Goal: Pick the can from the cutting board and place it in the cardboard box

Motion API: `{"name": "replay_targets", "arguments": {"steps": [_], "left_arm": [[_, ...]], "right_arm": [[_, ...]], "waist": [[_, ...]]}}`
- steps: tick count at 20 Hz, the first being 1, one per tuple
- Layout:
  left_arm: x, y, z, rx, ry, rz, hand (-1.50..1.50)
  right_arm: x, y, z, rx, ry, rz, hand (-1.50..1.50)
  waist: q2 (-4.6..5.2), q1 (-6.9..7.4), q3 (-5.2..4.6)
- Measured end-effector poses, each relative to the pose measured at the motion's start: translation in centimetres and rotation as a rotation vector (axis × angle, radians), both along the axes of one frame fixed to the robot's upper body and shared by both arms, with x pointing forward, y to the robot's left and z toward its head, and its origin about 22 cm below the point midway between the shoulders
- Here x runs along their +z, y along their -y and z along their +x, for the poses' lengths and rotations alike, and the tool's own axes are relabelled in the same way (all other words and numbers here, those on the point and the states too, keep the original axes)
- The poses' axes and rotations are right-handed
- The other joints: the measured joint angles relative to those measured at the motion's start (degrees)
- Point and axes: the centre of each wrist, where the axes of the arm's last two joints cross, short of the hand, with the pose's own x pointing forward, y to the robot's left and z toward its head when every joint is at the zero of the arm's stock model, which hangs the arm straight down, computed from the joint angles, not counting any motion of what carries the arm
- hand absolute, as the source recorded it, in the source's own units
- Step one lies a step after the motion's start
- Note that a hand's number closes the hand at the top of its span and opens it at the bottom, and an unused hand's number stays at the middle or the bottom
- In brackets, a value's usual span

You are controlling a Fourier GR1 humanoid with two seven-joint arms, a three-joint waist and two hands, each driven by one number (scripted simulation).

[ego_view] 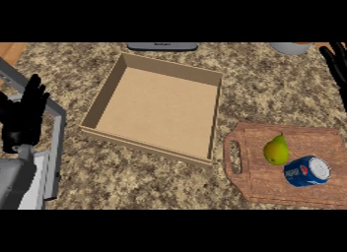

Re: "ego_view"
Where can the green pear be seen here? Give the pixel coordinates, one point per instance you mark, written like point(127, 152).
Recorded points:
point(278, 150)

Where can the dark grey flat appliance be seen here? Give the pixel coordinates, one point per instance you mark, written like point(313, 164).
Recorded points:
point(162, 46)

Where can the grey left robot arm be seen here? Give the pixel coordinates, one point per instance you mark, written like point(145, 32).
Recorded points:
point(10, 180)

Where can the grey metal frame rack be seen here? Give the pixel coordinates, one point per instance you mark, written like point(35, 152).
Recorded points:
point(50, 131)

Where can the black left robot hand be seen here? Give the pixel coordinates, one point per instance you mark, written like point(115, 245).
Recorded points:
point(20, 111)

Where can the brown wooden cutting board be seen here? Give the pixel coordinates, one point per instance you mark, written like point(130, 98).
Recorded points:
point(299, 164)

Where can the blue soda can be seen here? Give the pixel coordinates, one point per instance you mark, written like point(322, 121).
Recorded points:
point(307, 170)

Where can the open cardboard box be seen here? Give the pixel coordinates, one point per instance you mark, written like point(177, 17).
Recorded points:
point(156, 106)

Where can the pale grey round container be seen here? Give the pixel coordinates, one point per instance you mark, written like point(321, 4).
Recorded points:
point(290, 47)

